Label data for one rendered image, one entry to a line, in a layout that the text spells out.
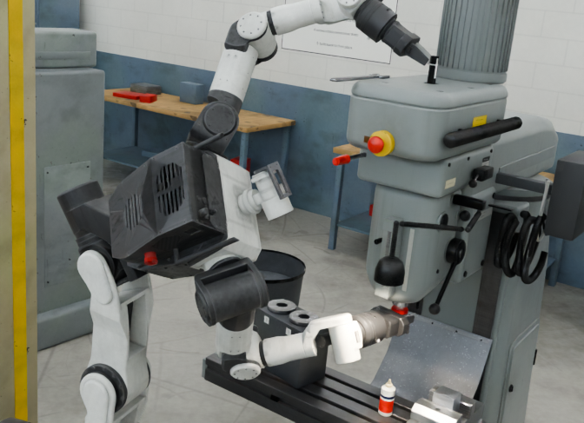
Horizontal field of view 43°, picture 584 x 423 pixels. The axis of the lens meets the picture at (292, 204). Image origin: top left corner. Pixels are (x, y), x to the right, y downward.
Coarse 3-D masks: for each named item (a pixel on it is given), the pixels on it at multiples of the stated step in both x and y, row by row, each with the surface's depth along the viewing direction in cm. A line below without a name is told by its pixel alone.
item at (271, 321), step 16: (272, 304) 233; (288, 304) 234; (256, 320) 234; (272, 320) 228; (288, 320) 226; (304, 320) 224; (272, 336) 230; (320, 352) 227; (272, 368) 232; (288, 368) 226; (304, 368) 224; (320, 368) 229; (304, 384) 226
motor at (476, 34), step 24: (456, 0) 198; (480, 0) 194; (504, 0) 195; (456, 24) 199; (480, 24) 196; (504, 24) 197; (456, 48) 200; (480, 48) 197; (504, 48) 200; (456, 72) 201; (480, 72) 199; (504, 72) 204
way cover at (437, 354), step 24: (408, 312) 247; (408, 336) 245; (432, 336) 241; (456, 336) 238; (480, 336) 234; (384, 360) 246; (408, 360) 243; (432, 360) 239; (456, 360) 236; (480, 360) 232; (384, 384) 241; (408, 384) 238; (432, 384) 236; (456, 384) 233
